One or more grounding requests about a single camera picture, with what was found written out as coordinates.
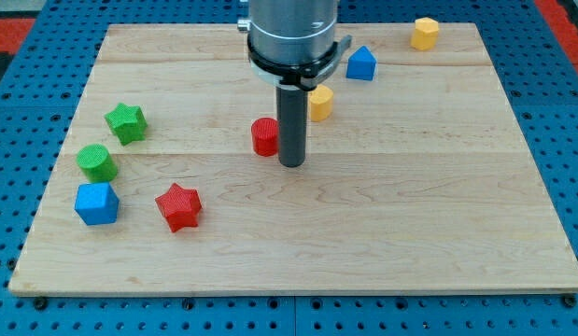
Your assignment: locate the black clamp ring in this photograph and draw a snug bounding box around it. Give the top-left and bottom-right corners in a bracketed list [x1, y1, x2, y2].
[246, 34, 353, 92]

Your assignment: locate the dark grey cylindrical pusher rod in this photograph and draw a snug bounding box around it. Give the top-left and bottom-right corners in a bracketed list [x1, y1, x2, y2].
[275, 88, 307, 167]

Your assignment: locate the red cylinder block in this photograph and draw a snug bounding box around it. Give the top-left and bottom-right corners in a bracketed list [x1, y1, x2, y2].
[251, 118, 278, 157]

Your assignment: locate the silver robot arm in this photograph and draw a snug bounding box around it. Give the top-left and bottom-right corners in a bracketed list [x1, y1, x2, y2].
[237, 0, 351, 167]

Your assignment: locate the wooden board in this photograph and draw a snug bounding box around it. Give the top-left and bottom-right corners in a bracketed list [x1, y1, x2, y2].
[8, 23, 578, 297]

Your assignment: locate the green cylinder block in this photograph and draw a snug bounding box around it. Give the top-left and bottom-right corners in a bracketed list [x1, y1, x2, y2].
[77, 144, 118, 183]

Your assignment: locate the red star block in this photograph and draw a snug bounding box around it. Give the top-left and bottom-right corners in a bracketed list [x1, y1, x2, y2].
[155, 183, 202, 232]

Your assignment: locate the blue cube block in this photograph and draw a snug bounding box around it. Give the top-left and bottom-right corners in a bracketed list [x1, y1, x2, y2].
[74, 182, 120, 226]

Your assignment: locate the green star block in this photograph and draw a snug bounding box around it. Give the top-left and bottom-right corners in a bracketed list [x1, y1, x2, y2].
[105, 103, 148, 146]

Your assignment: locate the yellow hexagon block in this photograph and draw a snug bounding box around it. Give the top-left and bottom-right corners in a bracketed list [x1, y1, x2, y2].
[410, 17, 440, 50]

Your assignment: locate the yellow block near rod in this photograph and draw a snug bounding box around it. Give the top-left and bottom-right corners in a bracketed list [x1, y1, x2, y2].
[308, 85, 334, 122]

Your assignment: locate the blue pentagon block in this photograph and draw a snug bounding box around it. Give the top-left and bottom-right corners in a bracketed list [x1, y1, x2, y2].
[345, 46, 376, 81]

